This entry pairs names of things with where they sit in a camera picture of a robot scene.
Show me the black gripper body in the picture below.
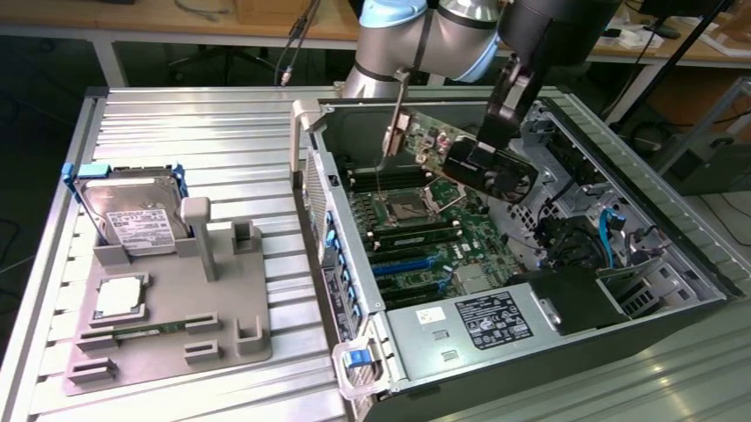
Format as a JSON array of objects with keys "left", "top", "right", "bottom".
[{"left": 500, "top": 0, "right": 620, "bottom": 84}]

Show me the black graphics card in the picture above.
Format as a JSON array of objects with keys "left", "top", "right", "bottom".
[{"left": 377, "top": 65, "right": 540, "bottom": 206}]

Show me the white and black desk object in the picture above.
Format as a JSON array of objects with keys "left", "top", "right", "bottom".
[{"left": 602, "top": 25, "right": 664, "bottom": 49}]

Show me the perforated metal drive cage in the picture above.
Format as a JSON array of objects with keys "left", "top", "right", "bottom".
[{"left": 489, "top": 140, "right": 588, "bottom": 232}]

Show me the metal socket cover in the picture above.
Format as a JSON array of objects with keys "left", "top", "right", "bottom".
[{"left": 420, "top": 178, "right": 472, "bottom": 207}]

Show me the black RAM slot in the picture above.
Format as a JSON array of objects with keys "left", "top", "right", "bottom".
[{"left": 348, "top": 175, "right": 433, "bottom": 191}]

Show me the black stand pole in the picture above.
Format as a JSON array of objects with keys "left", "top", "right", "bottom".
[{"left": 601, "top": 0, "right": 738, "bottom": 124}]

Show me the green motherboard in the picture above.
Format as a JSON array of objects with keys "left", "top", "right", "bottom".
[{"left": 345, "top": 163, "right": 529, "bottom": 311}]

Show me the CPU socket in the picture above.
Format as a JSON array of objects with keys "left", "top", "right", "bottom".
[{"left": 384, "top": 189, "right": 440, "bottom": 224}]

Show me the silver chipset heatsink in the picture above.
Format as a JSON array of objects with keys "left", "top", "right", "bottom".
[{"left": 453, "top": 265, "right": 492, "bottom": 296}]

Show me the blue expansion slot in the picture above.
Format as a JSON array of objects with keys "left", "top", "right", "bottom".
[{"left": 372, "top": 258, "right": 433, "bottom": 277}]

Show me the dark equipment box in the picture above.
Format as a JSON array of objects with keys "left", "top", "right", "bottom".
[{"left": 668, "top": 138, "right": 751, "bottom": 197}]

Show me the black expansion slot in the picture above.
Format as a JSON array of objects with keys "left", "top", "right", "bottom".
[
  {"left": 374, "top": 280, "right": 440, "bottom": 296},
  {"left": 380, "top": 293, "right": 445, "bottom": 310}
]

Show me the grey disk bay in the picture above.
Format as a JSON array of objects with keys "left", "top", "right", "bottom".
[{"left": 594, "top": 257, "right": 686, "bottom": 320}]

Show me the black stand base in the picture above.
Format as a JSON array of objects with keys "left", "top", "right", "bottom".
[{"left": 169, "top": 43, "right": 288, "bottom": 87}]

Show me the grey power supply unit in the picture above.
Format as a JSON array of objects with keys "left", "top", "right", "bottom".
[{"left": 384, "top": 283, "right": 568, "bottom": 382}]

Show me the black open PC case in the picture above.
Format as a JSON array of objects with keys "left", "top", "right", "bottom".
[{"left": 289, "top": 96, "right": 741, "bottom": 422}]

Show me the silver hard disk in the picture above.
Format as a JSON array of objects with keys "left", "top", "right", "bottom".
[{"left": 79, "top": 175, "right": 193, "bottom": 258}]

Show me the grey parts rack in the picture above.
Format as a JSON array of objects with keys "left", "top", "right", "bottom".
[{"left": 61, "top": 196, "right": 276, "bottom": 397}]

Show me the blue disk caddy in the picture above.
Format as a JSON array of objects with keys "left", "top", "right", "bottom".
[{"left": 61, "top": 161, "right": 190, "bottom": 247}]

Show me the green RAM stick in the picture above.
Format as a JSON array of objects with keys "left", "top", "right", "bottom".
[{"left": 113, "top": 322, "right": 187, "bottom": 340}]

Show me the silver CPU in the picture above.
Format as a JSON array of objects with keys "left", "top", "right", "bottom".
[{"left": 91, "top": 277, "right": 146, "bottom": 318}]

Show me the wooden desk white frame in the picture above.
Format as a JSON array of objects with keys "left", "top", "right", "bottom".
[
  {"left": 0, "top": 0, "right": 360, "bottom": 89},
  {"left": 492, "top": 0, "right": 751, "bottom": 127}
]

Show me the blue wire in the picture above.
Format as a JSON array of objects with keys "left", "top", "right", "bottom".
[{"left": 597, "top": 208, "right": 622, "bottom": 270}]

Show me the beige case handle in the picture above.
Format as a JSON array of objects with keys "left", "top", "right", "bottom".
[{"left": 290, "top": 98, "right": 329, "bottom": 175}]

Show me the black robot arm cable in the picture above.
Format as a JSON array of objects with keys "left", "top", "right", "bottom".
[{"left": 277, "top": 0, "right": 322, "bottom": 88}]

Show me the clear case handle blue latch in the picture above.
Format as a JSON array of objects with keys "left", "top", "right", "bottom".
[{"left": 330, "top": 338, "right": 392, "bottom": 399}]

